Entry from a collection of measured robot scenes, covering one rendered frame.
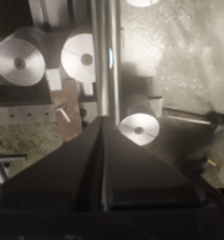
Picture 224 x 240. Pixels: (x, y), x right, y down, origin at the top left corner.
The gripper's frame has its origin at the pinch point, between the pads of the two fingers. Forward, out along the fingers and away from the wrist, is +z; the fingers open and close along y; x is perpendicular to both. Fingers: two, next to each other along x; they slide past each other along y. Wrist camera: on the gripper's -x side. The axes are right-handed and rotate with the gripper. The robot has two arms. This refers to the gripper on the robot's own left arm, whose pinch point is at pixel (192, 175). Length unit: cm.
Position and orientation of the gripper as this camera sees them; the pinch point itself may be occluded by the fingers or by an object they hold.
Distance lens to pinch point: 48.4
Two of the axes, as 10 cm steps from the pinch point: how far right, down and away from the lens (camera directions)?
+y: -7.7, -5.0, -3.9
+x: -6.4, 6.3, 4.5
